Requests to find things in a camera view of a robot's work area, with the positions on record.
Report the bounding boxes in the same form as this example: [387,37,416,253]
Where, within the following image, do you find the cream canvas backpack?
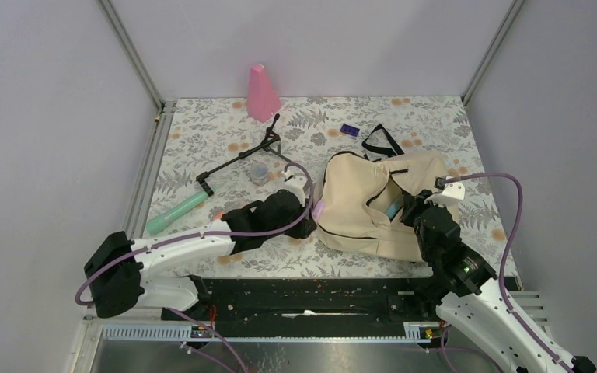
[316,125,448,263]

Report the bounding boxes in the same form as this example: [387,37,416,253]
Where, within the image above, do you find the purple small block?
[340,124,360,137]

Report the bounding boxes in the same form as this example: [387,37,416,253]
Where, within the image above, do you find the blue highlighter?
[385,200,403,220]

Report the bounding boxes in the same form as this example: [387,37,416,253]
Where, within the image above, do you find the black folding tripod stand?
[196,113,292,197]

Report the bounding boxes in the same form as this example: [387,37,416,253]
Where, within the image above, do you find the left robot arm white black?
[75,189,313,319]

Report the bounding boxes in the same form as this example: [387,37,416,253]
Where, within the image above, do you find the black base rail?
[185,277,439,338]

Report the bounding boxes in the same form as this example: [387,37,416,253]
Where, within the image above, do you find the pink highlighter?
[312,200,325,221]

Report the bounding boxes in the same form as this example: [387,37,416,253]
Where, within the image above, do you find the clear jar of clips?
[249,162,270,187]

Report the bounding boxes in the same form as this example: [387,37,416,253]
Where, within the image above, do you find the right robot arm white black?
[400,190,597,372]

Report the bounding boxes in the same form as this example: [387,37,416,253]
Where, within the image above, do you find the pink cone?
[246,64,282,122]

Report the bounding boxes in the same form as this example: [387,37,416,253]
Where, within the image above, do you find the mint green tube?
[145,191,209,235]

